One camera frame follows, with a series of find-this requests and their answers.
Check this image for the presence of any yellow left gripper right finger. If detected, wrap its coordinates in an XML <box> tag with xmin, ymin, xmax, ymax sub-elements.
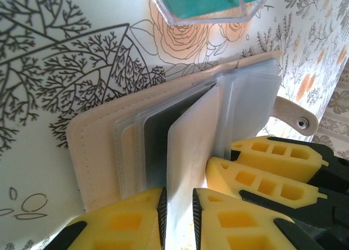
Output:
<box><xmin>191</xmin><ymin>187</ymin><xmax>339</xmax><ymax>250</ymax></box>

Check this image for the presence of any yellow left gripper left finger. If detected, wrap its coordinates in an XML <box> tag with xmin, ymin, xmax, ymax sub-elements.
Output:
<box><xmin>49</xmin><ymin>187</ymin><xmax>168</xmax><ymax>250</ymax></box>

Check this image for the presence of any beige card holder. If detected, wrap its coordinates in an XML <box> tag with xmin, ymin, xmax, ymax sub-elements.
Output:
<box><xmin>66</xmin><ymin>50</ymin><xmax>319</xmax><ymax>250</ymax></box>

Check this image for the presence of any teal card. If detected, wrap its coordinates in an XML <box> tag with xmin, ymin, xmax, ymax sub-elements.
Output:
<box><xmin>155</xmin><ymin>0</ymin><xmax>285</xmax><ymax>20</ymax></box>

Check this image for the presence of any clear acrylic organizer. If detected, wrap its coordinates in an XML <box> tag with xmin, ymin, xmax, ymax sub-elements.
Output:
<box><xmin>145</xmin><ymin>0</ymin><xmax>271</xmax><ymax>26</ymax></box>

